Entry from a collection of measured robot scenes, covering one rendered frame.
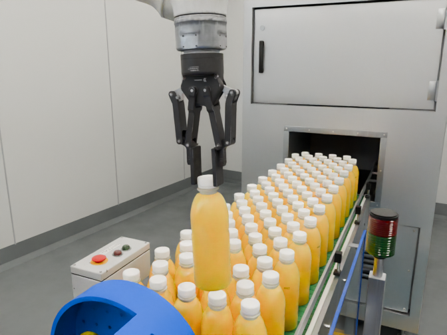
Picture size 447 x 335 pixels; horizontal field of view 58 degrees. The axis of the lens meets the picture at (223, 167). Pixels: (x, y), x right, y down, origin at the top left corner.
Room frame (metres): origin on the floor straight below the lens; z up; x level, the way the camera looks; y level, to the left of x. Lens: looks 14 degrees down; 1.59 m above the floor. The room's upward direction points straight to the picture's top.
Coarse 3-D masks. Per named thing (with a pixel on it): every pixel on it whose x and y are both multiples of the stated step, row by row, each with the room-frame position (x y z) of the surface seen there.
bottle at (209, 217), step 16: (208, 192) 0.71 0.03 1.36; (192, 208) 0.71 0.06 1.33; (208, 208) 0.69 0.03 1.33; (224, 208) 0.71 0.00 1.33; (192, 224) 0.71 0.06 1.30; (208, 224) 0.69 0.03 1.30; (224, 224) 0.70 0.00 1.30; (192, 240) 0.71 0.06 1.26; (208, 240) 0.69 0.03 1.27; (224, 240) 0.70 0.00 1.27; (208, 256) 0.69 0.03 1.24; (224, 256) 0.70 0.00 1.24; (208, 272) 0.69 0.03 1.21; (224, 272) 0.69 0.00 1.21; (208, 288) 0.68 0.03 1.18
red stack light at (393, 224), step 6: (372, 222) 0.86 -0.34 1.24; (378, 222) 0.85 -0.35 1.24; (384, 222) 0.84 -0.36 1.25; (390, 222) 0.84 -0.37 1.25; (396, 222) 0.85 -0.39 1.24; (372, 228) 0.86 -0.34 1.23; (378, 228) 0.85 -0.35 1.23; (384, 228) 0.84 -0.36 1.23; (390, 228) 0.84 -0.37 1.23; (396, 228) 0.85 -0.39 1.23; (372, 234) 0.86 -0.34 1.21; (378, 234) 0.85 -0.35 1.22; (384, 234) 0.84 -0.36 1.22; (390, 234) 0.84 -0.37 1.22; (396, 234) 0.86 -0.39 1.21
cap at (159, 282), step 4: (152, 276) 0.84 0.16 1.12; (156, 276) 0.84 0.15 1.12; (160, 276) 0.84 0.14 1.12; (164, 276) 0.84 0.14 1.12; (152, 280) 0.82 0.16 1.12; (156, 280) 0.82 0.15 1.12; (160, 280) 0.82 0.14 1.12; (164, 280) 0.82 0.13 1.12; (152, 284) 0.81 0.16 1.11; (156, 284) 0.81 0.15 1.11; (160, 284) 0.81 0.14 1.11; (164, 284) 0.82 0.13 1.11; (152, 288) 0.81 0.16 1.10; (156, 288) 0.81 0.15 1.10; (160, 288) 0.81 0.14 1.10
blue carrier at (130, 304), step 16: (96, 288) 0.60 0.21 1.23; (112, 288) 0.59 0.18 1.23; (128, 288) 0.59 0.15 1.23; (144, 288) 0.59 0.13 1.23; (80, 304) 0.65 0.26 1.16; (96, 304) 0.64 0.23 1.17; (112, 304) 0.56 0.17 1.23; (128, 304) 0.55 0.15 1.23; (144, 304) 0.56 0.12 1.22; (160, 304) 0.57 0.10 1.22; (64, 320) 0.63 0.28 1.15; (80, 320) 0.66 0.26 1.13; (96, 320) 0.64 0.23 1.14; (112, 320) 0.63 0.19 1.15; (128, 320) 0.61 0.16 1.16; (144, 320) 0.53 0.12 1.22; (160, 320) 0.54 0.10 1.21; (176, 320) 0.56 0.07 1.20
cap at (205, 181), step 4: (200, 176) 0.73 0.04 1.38; (204, 176) 0.73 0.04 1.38; (208, 176) 0.73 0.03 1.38; (212, 176) 0.73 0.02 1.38; (200, 180) 0.71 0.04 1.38; (204, 180) 0.71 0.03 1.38; (208, 180) 0.71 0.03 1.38; (212, 180) 0.71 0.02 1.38; (200, 184) 0.71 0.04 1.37; (204, 184) 0.71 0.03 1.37; (208, 184) 0.71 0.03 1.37; (212, 184) 0.71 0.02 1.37; (204, 188) 0.71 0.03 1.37; (208, 188) 0.71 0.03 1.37
